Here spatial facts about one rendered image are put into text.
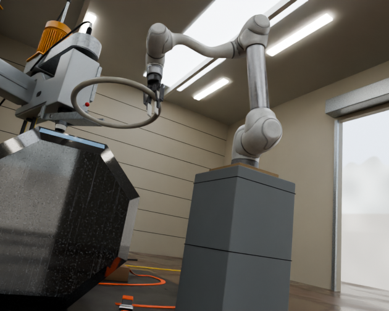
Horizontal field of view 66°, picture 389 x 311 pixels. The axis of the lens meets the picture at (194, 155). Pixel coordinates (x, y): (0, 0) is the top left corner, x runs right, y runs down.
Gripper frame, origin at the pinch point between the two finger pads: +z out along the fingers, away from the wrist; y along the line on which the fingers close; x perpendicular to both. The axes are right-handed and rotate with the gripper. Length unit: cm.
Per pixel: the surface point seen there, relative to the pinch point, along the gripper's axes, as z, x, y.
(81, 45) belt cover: -75, -4, 66
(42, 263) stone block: 73, 7, 51
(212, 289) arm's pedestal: 86, -25, -19
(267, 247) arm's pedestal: 68, -38, -43
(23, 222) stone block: 56, 18, 55
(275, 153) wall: -207, -560, 16
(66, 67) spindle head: -56, -2, 73
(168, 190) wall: -152, -543, 296
